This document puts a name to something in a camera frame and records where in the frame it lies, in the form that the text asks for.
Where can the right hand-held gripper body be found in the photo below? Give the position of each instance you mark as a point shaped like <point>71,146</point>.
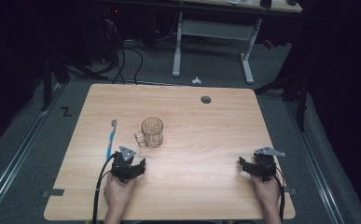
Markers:
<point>266,165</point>

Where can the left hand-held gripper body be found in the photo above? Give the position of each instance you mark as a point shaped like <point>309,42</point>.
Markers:
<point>122,166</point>

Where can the blue toothbrush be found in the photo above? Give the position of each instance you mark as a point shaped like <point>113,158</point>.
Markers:
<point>109,143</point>

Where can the clear glass mug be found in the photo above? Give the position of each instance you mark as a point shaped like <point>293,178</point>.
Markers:
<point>152,133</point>

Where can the person's left hand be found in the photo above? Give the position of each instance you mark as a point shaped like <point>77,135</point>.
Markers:
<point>117,194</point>

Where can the person's right hand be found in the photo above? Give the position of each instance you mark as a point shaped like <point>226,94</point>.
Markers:
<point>267,193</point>

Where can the grey tape strip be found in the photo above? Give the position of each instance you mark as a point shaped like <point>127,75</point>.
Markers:
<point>53,192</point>
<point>289,190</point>

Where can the black metal stand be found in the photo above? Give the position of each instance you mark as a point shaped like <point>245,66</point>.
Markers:
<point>47,84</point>
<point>301,102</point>

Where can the small white floor object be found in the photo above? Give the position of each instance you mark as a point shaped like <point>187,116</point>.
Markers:
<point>196,81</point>

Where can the red floor object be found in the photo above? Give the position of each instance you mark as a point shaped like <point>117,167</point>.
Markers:
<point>269,44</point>

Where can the black computer tower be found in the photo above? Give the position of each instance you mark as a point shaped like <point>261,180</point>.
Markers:
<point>111,34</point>

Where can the black object on desk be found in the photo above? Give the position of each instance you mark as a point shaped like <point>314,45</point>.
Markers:
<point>265,3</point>

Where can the metal floor rail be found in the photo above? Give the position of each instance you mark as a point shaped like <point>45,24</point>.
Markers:
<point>316,168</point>
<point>16,161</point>

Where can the white desk frame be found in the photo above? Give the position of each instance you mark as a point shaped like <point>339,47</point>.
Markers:
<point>215,29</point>

